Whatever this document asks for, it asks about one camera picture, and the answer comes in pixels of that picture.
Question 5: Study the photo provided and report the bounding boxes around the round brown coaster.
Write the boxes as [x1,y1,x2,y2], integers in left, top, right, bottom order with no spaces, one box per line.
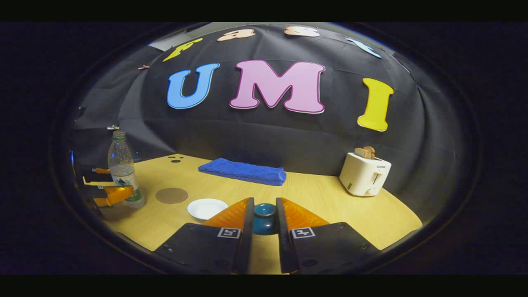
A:
[156,188,189,204]

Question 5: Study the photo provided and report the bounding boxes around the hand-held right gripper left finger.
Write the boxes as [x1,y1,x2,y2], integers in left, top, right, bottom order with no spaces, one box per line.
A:
[155,197,255,275]

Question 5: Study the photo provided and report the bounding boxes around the white teacup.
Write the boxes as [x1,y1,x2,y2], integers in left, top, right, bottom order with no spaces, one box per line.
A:
[187,198,229,221]

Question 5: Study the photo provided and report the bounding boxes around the white toaster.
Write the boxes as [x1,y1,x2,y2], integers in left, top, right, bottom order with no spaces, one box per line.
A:
[339,152,392,197]

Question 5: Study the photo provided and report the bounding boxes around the blue folded towel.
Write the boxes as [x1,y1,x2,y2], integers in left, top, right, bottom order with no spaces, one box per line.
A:
[198,158,287,186]

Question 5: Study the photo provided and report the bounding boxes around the clear plastic water bottle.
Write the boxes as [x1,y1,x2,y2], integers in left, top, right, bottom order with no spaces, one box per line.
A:
[108,131,146,209]

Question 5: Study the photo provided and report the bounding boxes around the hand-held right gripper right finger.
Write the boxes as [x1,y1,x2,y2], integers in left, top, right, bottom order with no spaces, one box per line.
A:
[276,197,380,275]

